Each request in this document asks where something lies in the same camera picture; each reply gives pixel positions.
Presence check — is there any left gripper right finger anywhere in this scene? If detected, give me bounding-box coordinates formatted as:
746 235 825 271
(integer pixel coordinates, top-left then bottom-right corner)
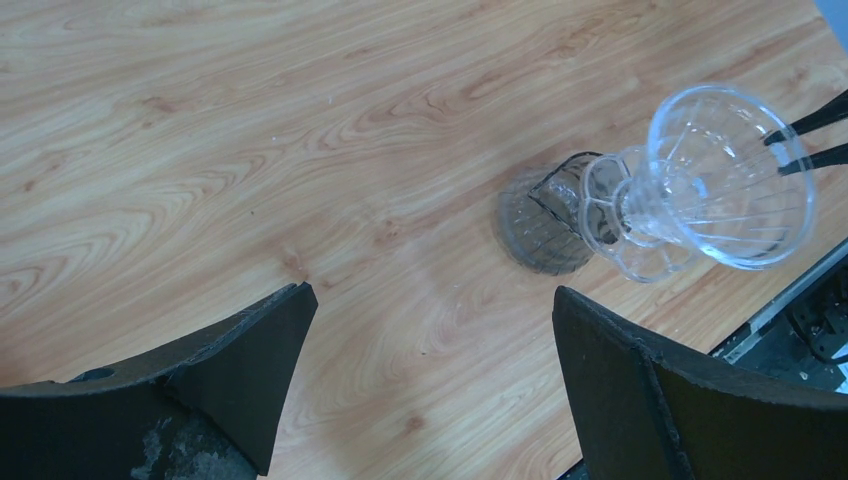
552 286 847 479

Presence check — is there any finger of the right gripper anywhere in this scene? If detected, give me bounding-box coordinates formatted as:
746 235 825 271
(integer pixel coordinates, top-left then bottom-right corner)
778 144 848 176
763 90 848 146

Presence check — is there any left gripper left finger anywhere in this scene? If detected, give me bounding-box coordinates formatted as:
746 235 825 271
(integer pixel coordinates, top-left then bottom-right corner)
1 283 318 479

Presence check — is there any clear glass dripper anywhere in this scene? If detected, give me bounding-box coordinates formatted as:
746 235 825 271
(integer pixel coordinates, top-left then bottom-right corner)
576 84 817 283

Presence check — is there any glass coffee server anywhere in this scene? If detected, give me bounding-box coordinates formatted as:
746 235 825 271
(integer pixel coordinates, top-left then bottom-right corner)
496 151 600 276

